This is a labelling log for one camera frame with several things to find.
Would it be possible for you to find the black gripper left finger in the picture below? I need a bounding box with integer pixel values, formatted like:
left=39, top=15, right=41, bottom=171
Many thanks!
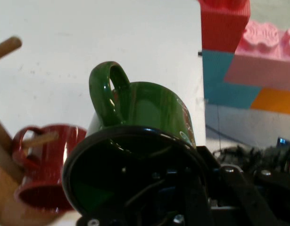
left=76, top=166, right=210, bottom=226

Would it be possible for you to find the tangled black cable bundle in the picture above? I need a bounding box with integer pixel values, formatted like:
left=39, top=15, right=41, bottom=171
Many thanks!
left=212, top=140, right=290, bottom=176

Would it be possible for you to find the orange foam building block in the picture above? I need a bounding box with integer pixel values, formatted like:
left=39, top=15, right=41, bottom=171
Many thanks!
left=250, top=88, right=290, bottom=116

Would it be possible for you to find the green enamel mug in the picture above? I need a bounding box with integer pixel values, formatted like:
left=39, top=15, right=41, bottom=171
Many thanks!
left=62, top=61, right=208, bottom=222

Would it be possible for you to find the wooden mug tree stand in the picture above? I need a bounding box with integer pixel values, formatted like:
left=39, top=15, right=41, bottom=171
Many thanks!
left=0, top=36, right=77, bottom=226

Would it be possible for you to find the red enamel mug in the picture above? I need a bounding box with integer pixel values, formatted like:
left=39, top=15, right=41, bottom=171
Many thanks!
left=11, top=124, right=89, bottom=212

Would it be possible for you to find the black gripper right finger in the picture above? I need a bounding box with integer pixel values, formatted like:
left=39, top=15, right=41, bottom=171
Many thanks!
left=196, top=145, right=290, bottom=226

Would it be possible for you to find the red foam building block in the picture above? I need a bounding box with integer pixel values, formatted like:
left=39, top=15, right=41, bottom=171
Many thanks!
left=197, top=0, right=252, bottom=53

